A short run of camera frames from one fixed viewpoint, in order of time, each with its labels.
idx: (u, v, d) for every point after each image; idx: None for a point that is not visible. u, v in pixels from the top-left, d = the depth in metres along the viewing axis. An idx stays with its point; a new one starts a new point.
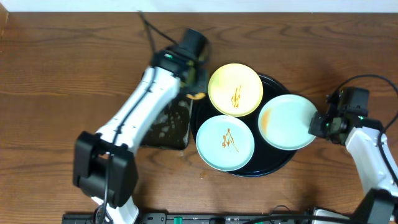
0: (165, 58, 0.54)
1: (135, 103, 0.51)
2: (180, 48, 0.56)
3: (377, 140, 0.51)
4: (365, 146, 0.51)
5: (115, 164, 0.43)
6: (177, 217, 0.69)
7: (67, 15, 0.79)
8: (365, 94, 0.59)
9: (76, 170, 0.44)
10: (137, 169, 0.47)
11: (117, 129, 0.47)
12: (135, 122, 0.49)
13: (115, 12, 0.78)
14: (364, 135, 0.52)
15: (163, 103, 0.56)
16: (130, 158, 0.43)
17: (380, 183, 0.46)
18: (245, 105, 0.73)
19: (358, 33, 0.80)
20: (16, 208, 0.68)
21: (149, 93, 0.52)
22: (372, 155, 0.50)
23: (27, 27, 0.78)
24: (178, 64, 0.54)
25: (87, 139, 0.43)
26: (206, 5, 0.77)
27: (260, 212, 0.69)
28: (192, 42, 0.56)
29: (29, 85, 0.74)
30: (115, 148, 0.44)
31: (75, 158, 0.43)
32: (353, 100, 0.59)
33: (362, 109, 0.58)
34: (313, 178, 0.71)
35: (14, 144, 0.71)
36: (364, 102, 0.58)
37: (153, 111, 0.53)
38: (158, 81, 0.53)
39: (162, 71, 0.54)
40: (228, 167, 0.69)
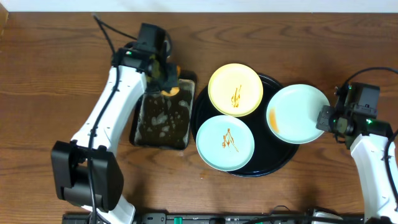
0: (126, 57, 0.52)
1: (103, 105, 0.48)
2: (139, 45, 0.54)
3: (385, 153, 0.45)
4: (370, 160, 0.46)
5: (97, 168, 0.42)
6: (177, 217, 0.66)
7: (73, 18, 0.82)
8: (374, 91, 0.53)
9: (59, 182, 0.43)
10: (119, 167, 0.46)
11: (91, 132, 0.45)
12: (107, 122, 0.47)
13: (117, 13, 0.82)
14: (369, 145, 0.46)
15: (134, 100, 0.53)
16: (110, 157, 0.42)
17: (381, 209, 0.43)
18: (245, 105, 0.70)
19: (360, 32, 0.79)
20: (15, 208, 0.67)
21: (116, 93, 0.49)
22: (375, 173, 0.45)
23: (34, 30, 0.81)
24: (141, 60, 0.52)
25: (61, 149, 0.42)
26: (204, 6, 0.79)
27: (260, 212, 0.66)
28: (151, 37, 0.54)
29: (33, 86, 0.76)
30: (93, 151, 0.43)
31: (55, 170, 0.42)
32: (362, 98, 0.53)
33: (372, 110, 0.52)
34: (316, 178, 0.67)
35: (17, 144, 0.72)
36: (374, 101, 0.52)
37: (125, 109, 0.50)
38: (124, 79, 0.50)
39: (126, 69, 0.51)
40: (228, 167, 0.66)
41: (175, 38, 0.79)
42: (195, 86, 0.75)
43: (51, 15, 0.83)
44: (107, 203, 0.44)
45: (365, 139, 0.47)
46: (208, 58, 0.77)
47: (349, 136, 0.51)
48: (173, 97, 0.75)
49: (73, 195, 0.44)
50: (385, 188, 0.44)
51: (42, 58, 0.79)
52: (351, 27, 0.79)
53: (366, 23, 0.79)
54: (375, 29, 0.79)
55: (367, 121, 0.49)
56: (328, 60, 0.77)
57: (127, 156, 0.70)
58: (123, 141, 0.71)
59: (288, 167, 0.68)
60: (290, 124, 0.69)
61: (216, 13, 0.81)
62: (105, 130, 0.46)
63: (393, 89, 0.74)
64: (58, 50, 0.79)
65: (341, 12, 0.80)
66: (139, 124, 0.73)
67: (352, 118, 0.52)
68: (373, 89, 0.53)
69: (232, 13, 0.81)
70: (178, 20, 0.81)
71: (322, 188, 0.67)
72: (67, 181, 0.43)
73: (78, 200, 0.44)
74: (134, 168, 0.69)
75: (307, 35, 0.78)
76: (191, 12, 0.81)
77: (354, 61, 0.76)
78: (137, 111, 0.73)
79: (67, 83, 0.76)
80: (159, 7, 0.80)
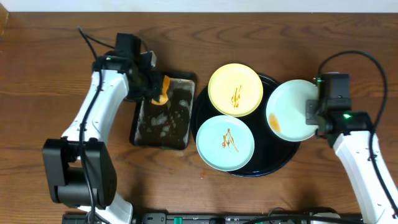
0: (106, 62, 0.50)
1: (88, 104, 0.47)
2: (117, 52, 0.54)
3: (370, 153, 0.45)
4: (358, 165, 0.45)
5: (90, 158, 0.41)
6: (177, 217, 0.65)
7: (73, 18, 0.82)
8: (342, 81, 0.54)
9: (53, 181, 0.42)
10: (111, 158, 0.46)
11: (80, 127, 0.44)
12: (96, 117, 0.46)
13: (117, 13, 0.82)
14: (352, 147, 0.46)
15: (119, 100, 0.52)
16: (101, 146, 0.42)
17: (379, 217, 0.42)
18: (245, 105, 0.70)
19: (360, 32, 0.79)
20: (15, 208, 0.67)
21: (102, 93, 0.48)
22: (366, 179, 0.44)
23: (34, 30, 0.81)
24: (120, 64, 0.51)
25: (51, 145, 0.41)
26: (204, 6, 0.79)
27: (260, 212, 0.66)
28: (129, 44, 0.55)
29: (33, 86, 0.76)
30: (84, 142, 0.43)
31: (47, 168, 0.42)
32: (333, 91, 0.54)
33: (344, 99, 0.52)
34: (316, 178, 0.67)
35: (17, 144, 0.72)
36: (344, 91, 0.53)
37: (112, 106, 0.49)
38: (109, 80, 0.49)
39: (108, 72, 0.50)
40: (228, 167, 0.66)
41: (175, 38, 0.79)
42: (195, 86, 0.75)
43: (51, 15, 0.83)
44: (104, 196, 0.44)
45: (346, 137, 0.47)
46: (208, 58, 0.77)
47: (330, 134, 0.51)
48: (173, 97, 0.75)
49: (68, 195, 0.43)
50: (379, 194, 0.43)
51: (43, 58, 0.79)
52: (351, 27, 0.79)
53: (366, 23, 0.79)
54: (375, 29, 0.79)
55: (345, 117, 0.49)
56: (328, 60, 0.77)
57: (127, 156, 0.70)
58: (123, 141, 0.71)
59: (288, 167, 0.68)
60: (290, 121, 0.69)
61: (216, 13, 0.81)
62: (94, 125, 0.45)
63: (393, 89, 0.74)
64: (58, 50, 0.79)
65: (341, 12, 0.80)
66: (139, 124, 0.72)
67: (329, 114, 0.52)
68: (342, 78, 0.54)
69: (232, 14, 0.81)
70: (178, 20, 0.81)
71: (321, 188, 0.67)
72: (61, 178, 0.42)
73: (73, 198, 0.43)
74: (134, 168, 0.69)
75: (307, 35, 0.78)
76: (191, 12, 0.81)
77: (354, 61, 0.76)
78: (137, 111, 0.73)
79: (67, 84, 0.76)
80: (159, 7, 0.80)
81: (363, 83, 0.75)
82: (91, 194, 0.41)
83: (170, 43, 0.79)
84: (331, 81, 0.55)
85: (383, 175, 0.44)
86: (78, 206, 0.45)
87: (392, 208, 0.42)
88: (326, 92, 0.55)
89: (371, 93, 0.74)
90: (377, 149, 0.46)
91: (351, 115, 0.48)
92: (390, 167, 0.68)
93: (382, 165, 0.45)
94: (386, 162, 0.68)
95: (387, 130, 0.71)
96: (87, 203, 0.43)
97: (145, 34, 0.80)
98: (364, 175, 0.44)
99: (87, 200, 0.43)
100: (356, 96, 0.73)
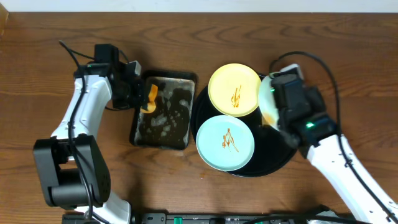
0: (88, 69, 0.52)
1: (74, 106, 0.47)
2: (97, 61, 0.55)
3: (346, 160, 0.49)
4: (339, 173, 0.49)
5: (81, 153, 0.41)
6: (177, 217, 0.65)
7: (73, 18, 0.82)
8: (295, 88, 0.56)
9: (46, 182, 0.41)
10: (102, 155, 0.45)
11: (69, 126, 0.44)
12: (83, 116, 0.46)
13: (116, 12, 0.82)
14: (328, 158, 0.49)
15: (104, 102, 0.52)
16: (91, 140, 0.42)
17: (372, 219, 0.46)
18: (245, 105, 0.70)
19: (359, 32, 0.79)
20: (15, 208, 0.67)
21: (86, 94, 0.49)
22: (350, 186, 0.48)
23: (34, 30, 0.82)
24: (101, 69, 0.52)
25: (41, 145, 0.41)
26: (204, 6, 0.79)
27: (260, 212, 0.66)
28: (106, 53, 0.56)
29: (33, 86, 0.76)
30: (74, 138, 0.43)
31: (38, 168, 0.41)
32: (288, 100, 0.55)
33: (304, 109, 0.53)
34: (315, 178, 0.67)
35: (17, 144, 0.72)
36: (301, 97, 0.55)
37: (97, 106, 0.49)
38: (91, 82, 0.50)
39: (90, 77, 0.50)
40: (228, 167, 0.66)
41: (175, 38, 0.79)
42: (195, 86, 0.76)
43: (51, 15, 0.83)
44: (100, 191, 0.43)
45: (318, 148, 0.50)
46: (208, 58, 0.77)
47: (301, 145, 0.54)
48: (173, 97, 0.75)
49: (63, 195, 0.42)
50: (366, 199, 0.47)
51: (42, 58, 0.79)
52: (351, 27, 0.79)
53: (365, 23, 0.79)
54: (375, 29, 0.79)
55: (309, 127, 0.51)
56: (328, 60, 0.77)
57: (127, 156, 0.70)
58: (123, 141, 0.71)
59: (288, 167, 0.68)
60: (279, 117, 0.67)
61: (216, 14, 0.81)
62: (82, 123, 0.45)
63: (393, 89, 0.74)
64: (58, 50, 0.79)
65: (341, 12, 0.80)
66: (139, 124, 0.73)
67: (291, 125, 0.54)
68: (293, 85, 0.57)
69: (232, 14, 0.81)
70: (178, 20, 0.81)
71: (321, 188, 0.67)
72: (55, 178, 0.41)
73: (68, 198, 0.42)
74: (134, 168, 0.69)
75: (307, 35, 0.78)
76: (191, 12, 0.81)
77: (354, 61, 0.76)
78: (137, 111, 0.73)
79: (67, 83, 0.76)
80: (159, 7, 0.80)
81: (363, 83, 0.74)
82: (87, 189, 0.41)
83: (170, 43, 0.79)
84: (283, 91, 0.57)
85: (362, 177, 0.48)
86: (74, 207, 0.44)
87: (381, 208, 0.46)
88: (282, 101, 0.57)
89: (371, 93, 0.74)
90: (349, 151, 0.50)
91: (314, 123, 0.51)
92: (391, 167, 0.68)
93: (359, 167, 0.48)
94: (387, 162, 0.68)
95: (387, 130, 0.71)
96: (84, 201, 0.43)
97: (145, 34, 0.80)
98: (347, 183, 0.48)
99: (83, 198, 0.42)
100: (356, 96, 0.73)
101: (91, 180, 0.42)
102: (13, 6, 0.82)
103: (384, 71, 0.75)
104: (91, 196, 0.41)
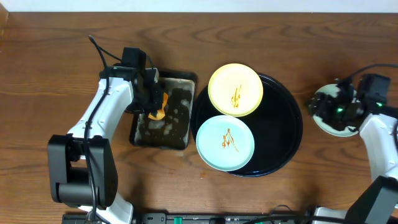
0: (114, 70, 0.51)
1: (94, 106, 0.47)
2: (123, 64, 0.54)
3: (393, 129, 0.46)
4: (380, 134, 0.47)
5: (94, 154, 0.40)
6: (177, 217, 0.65)
7: (71, 18, 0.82)
8: (387, 81, 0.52)
9: (55, 177, 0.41)
10: (114, 158, 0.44)
11: (86, 126, 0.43)
12: (101, 117, 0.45)
13: (116, 12, 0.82)
14: (380, 122, 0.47)
15: (124, 107, 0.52)
16: (106, 143, 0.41)
17: (388, 172, 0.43)
18: (245, 105, 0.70)
19: (359, 32, 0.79)
20: (15, 208, 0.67)
21: (107, 96, 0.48)
22: (387, 147, 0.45)
23: (32, 29, 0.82)
24: (126, 73, 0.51)
25: (56, 141, 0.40)
26: (204, 6, 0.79)
27: (260, 212, 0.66)
28: (134, 57, 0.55)
29: (33, 86, 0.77)
30: (89, 139, 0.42)
31: (50, 163, 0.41)
32: (372, 87, 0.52)
33: (381, 98, 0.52)
34: (314, 178, 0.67)
35: (15, 144, 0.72)
36: (383, 91, 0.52)
37: (117, 111, 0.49)
38: (115, 85, 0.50)
39: (114, 79, 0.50)
40: (229, 167, 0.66)
41: (175, 38, 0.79)
42: (195, 86, 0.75)
43: (50, 16, 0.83)
44: (105, 196, 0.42)
45: (375, 117, 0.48)
46: (208, 59, 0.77)
47: (357, 119, 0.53)
48: (173, 97, 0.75)
49: (68, 194, 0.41)
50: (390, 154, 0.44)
51: (43, 59, 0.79)
52: (352, 27, 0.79)
53: (365, 23, 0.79)
54: (375, 29, 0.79)
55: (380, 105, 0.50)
56: (328, 60, 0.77)
57: (128, 156, 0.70)
58: (123, 141, 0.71)
59: (288, 167, 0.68)
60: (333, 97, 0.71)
61: (216, 13, 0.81)
62: (100, 124, 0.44)
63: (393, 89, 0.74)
64: (58, 50, 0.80)
65: (341, 12, 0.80)
66: (139, 124, 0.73)
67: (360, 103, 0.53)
68: (385, 79, 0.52)
69: (232, 14, 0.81)
70: (178, 20, 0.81)
71: (321, 188, 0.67)
72: (64, 175, 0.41)
73: (74, 198, 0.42)
74: (134, 168, 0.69)
75: (307, 35, 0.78)
76: (191, 12, 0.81)
77: (355, 61, 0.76)
78: None
79: (67, 84, 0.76)
80: (159, 7, 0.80)
81: None
82: (93, 193, 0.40)
83: (170, 43, 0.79)
84: (351, 87, 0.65)
85: None
86: (79, 206, 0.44)
87: None
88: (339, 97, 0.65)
89: None
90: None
91: (385, 106, 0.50)
92: None
93: None
94: None
95: None
96: (89, 202, 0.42)
97: (144, 34, 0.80)
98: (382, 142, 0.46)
99: (88, 199, 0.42)
100: None
101: (97, 183, 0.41)
102: (8, 5, 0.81)
103: (384, 70, 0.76)
104: (96, 199, 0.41)
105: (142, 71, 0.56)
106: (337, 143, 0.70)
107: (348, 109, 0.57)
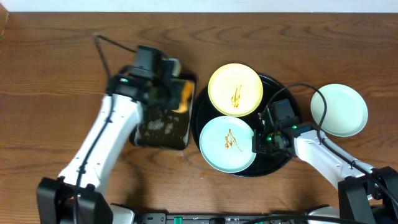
0: (121, 84, 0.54)
1: (94, 139, 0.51)
2: (135, 70, 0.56)
3: (319, 138, 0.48)
4: (311, 150, 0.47)
5: (82, 208, 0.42)
6: (178, 217, 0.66)
7: (69, 18, 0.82)
8: (285, 102, 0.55)
9: (45, 216, 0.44)
10: (106, 206, 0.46)
11: (79, 168, 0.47)
12: (97, 157, 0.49)
13: (116, 12, 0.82)
14: (306, 141, 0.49)
15: (130, 124, 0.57)
16: (96, 198, 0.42)
17: (342, 173, 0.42)
18: (245, 105, 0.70)
19: (359, 32, 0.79)
20: (16, 208, 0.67)
21: (109, 123, 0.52)
22: (324, 154, 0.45)
23: (31, 29, 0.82)
24: (135, 87, 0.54)
25: (48, 186, 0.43)
26: (203, 7, 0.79)
27: (260, 212, 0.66)
28: (146, 62, 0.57)
29: (32, 87, 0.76)
30: (81, 189, 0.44)
31: (40, 205, 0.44)
32: (280, 112, 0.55)
33: (293, 117, 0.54)
34: (314, 178, 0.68)
35: (15, 144, 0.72)
36: (290, 111, 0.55)
37: (117, 143, 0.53)
38: (117, 110, 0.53)
39: (121, 96, 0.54)
40: (233, 168, 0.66)
41: (175, 38, 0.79)
42: (195, 86, 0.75)
43: (50, 16, 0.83)
44: None
45: (300, 139, 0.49)
46: (208, 59, 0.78)
47: (288, 148, 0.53)
48: None
49: None
50: (329, 160, 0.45)
51: (42, 59, 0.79)
52: (352, 27, 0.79)
53: (365, 23, 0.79)
54: (374, 29, 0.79)
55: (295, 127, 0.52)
56: (328, 60, 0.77)
57: (128, 156, 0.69)
58: None
59: (288, 167, 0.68)
60: (337, 98, 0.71)
61: (216, 13, 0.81)
62: (96, 165, 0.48)
63: (393, 89, 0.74)
64: (57, 50, 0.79)
65: (341, 12, 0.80)
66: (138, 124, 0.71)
67: (283, 134, 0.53)
68: (283, 102, 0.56)
69: (232, 14, 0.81)
70: (178, 20, 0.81)
71: (321, 188, 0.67)
72: (53, 217, 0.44)
73: None
74: (134, 168, 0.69)
75: (307, 35, 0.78)
76: (191, 12, 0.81)
77: (354, 61, 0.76)
78: None
79: (67, 84, 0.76)
80: (158, 7, 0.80)
81: (363, 83, 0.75)
82: None
83: (170, 43, 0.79)
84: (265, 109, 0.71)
85: (335, 150, 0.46)
86: None
87: (347, 162, 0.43)
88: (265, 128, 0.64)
89: (370, 93, 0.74)
90: (322, 133, 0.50)
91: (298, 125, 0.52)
92: (391, 167, 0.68)
93: (333, 144, 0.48)
94: (386, 162, 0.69)
95: (386, 130, 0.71)
96: None
97: (144, 34, 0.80)
98: (320, 153, 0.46)
99: None
100: None
101: None
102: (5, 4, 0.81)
103: (383, 70, 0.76)
104: None
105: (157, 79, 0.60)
106: (337, 143, 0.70)
107: (273, 139, 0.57)
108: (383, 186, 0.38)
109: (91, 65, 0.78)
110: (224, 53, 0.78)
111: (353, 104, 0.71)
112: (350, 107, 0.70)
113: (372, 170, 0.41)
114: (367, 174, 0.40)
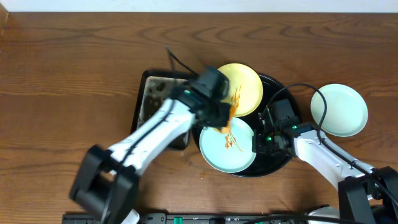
0: (182, 94, 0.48)
1: (147, 129, 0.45)
2: (198, 84, 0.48)
3: (319, 138, 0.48)
4: (311, 150, 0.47)
5: (121, 184, 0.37)
6: (177, 217, 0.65)
7: (69, 18, 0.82)
8: (285, 102, 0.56)
9: (78, 181, 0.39)
10: (138, 191, 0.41)
11: (129, 148, 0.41)
12: (147, 146, 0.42)
13: (115, 12, 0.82)
14: (306, 141, 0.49)
15: (176, 134, 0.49)
16: (135, 180, 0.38)
17: (342, 173, 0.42)
18: (245, 105, 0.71)
19: (359, 32, 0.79)
20: (15, 208, 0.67)
21: (164, 122, 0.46)
22: (325, 154, 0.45)
23: (31, 29, 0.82)
24: (192, 102, 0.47)
25: (96, 153, 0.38)
26: (203, 7, 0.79)
27: (260, 212, 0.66)
28: (212, 79, 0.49)
29: (32, 87, 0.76)
30: (125, 169, 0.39)
31: (80, 169, 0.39)
32: (280, 112, 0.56)
33: (293, 117, 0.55)
34: (314, 178, 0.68)
35: (14, 144, 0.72)
36: (290, 111, 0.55)
37: (162, 145, 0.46)
38: (176, 113, 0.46)
39: (178, 106, 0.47)
40: (232, 168, 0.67)
41: (175, 38, 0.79)
42: None
43: (50, 16, 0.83)
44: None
45: (300, 139, 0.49)
46: (208, 59, 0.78)
47: (288, 148, 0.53)
48: None
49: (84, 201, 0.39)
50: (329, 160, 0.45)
51: (42, 59, 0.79)
52: (352, 27, 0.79)
53: (365, 23, 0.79)
54: (374, 29, 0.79)
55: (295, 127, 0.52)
56: (328, 60, 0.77)
57: None
58: None
59: (288, 167, 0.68)
60: (337, 98, 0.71)
61: (216, 13, 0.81)
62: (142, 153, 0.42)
63: (393, 89, 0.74)
64: (57, 50, 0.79)
65: (341, 12, 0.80)
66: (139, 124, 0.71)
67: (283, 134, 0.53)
68: (283, 102, 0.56)
69: (232, 14, 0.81)
70: (178, 20, 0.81)
71: (321, 188, 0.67)
72: (85, 185, 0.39)
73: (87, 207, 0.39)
74: None
75: (307, 35, 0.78)
76: (191, 12, 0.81)
77: (354, 61, 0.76)
78: (137, 111, 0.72)
79: (67, 84, 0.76)
80: (158, 7, 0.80)
81: (364, 83, 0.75)
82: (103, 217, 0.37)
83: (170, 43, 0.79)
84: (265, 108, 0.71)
85: (336, 150, 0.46)
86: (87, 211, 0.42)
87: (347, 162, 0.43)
88: (265, 128, 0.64)
89: (370, 93, 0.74)
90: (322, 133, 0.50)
91: (298, 125, 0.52)
92: (391, 167, 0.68)
93: (333, 144, 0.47)
94: (386, 162, 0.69)
95: (386, 129, 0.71)
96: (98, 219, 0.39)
97: (144, 34, 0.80)
98: (320, 153, 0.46)
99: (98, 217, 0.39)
100: None
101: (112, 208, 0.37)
102: (5, 4, 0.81)
103: (383, 71, 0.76)
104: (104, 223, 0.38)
105: (215, 100, 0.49)
106: (338, 143, 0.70)
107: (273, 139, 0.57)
108: (382, 186, 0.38)
109: (91, 65, 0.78)
110: (224, 53, 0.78)
111: (352, 103, 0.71)
112: (350, 107, 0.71)
113: (372, 170, 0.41)
114: (367, 175, 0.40)
